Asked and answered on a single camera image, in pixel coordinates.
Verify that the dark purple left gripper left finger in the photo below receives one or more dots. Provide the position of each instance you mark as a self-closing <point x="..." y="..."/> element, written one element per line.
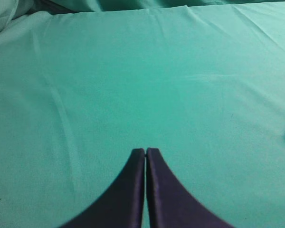
<point x="121" y="205"/>

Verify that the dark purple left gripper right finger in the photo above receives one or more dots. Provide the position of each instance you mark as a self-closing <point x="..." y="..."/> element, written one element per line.
<point x="170" y="205"/>

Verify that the green table cloth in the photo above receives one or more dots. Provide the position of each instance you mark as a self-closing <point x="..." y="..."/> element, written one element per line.
<point x="205" y="85"/>

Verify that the green backdrop cloth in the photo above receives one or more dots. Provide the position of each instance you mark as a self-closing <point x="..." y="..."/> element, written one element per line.
<point x="13" y="9"/>

